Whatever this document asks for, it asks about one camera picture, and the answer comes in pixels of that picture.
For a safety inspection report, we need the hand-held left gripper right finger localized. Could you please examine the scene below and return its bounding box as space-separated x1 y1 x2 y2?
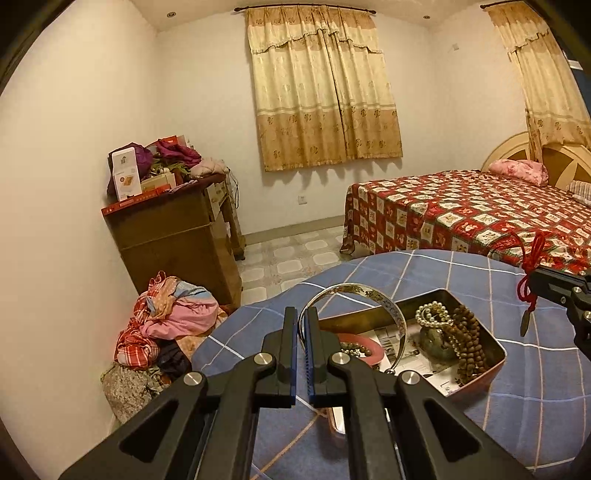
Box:
307 308 536 480

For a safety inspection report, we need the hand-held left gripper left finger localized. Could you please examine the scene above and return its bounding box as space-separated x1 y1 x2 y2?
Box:
58 307 297 480

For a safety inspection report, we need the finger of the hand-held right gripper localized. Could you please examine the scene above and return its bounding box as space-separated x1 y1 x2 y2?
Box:
570 286 591 356
526 269 591 308

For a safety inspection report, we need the red cord necklace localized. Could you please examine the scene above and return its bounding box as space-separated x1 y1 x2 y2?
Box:
508 231 548 337

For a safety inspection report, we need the brown oval bead bracelet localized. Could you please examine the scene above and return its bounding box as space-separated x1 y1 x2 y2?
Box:
339 340 373 359

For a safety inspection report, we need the pink bangle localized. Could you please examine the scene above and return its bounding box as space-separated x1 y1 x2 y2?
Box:
335 335 386 370

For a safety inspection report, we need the silver bangle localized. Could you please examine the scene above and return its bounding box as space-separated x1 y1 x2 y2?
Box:
298 282 408 377

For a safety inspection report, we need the brown wooden bead string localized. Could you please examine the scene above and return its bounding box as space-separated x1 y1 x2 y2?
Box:
444 305 490 385

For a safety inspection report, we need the pink tin box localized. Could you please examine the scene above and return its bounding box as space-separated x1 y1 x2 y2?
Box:
302 288 507 435

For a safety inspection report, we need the white pearl necklace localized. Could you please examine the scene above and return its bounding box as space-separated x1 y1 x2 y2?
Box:
414 302 451 330

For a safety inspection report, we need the striped pillow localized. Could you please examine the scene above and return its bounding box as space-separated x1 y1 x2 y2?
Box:
569 180 591 206

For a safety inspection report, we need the printed paper leaflet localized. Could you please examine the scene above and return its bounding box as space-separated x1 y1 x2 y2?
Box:
369 330 462 398

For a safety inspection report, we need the pile of clothes on floor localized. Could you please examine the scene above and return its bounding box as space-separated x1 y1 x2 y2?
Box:
100 270 229 423

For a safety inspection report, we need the green jade bangle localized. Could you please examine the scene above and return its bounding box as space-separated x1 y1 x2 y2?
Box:
418 323 459 361

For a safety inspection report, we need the bed with red quilt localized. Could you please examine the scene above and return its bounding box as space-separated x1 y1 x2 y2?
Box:
341 168 591 273

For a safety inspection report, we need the pink pillow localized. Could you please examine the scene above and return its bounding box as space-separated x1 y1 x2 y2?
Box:
488 159 549 186

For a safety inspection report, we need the blue checked blanket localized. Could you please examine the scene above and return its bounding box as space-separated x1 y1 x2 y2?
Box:
191 249 591 480

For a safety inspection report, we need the brown wooden cabinet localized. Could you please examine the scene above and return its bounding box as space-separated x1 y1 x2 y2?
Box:
102 173 245 310

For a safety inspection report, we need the beige patterned corner curtain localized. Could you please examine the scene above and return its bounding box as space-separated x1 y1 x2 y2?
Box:
487 2 591 162

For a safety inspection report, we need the flat red box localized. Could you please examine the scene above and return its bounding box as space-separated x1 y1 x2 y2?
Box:
102 182 199 217

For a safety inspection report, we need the pile of clothes on cabinet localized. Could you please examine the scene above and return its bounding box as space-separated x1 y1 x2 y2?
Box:
108 138 227 195

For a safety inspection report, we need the white cardboard box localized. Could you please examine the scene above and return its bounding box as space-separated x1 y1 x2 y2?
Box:
112 148 142 202

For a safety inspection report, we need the beige patterned curtain panel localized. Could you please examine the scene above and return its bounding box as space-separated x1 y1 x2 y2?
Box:
337 7 403 162
245 7 345 172

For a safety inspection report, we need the dark curtain rod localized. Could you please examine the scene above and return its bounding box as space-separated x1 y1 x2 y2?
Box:
233 4 377 12

